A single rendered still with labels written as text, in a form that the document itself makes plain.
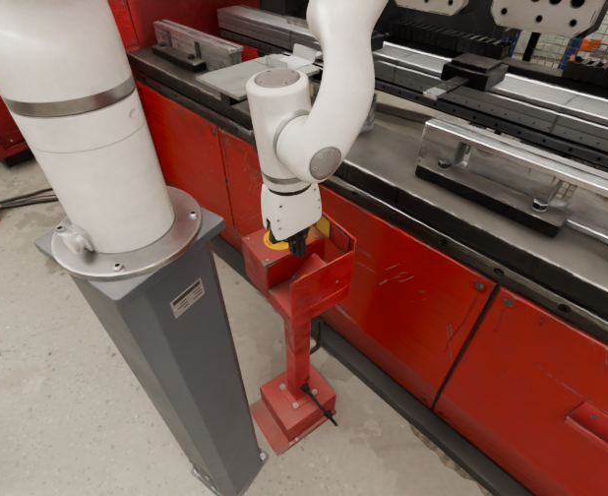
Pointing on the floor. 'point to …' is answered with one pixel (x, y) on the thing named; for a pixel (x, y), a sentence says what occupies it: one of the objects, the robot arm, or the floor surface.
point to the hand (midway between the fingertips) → (297, 245)
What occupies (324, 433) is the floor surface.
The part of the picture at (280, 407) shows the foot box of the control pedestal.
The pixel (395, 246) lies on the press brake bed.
